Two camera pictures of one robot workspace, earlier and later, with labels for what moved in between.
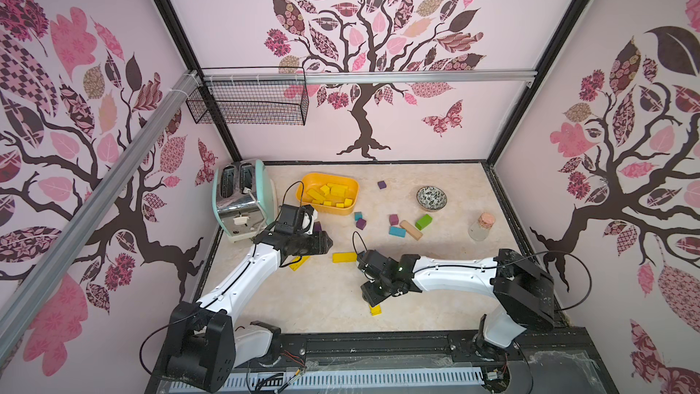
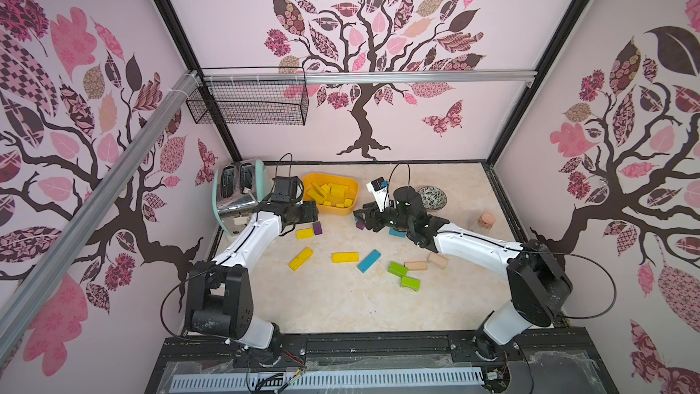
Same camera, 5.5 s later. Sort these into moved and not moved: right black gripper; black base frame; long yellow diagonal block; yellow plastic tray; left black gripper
Moved: right black gripper; left black gripper
Not moved: black base frame; long yellow diagonal block; yellow plastic tray
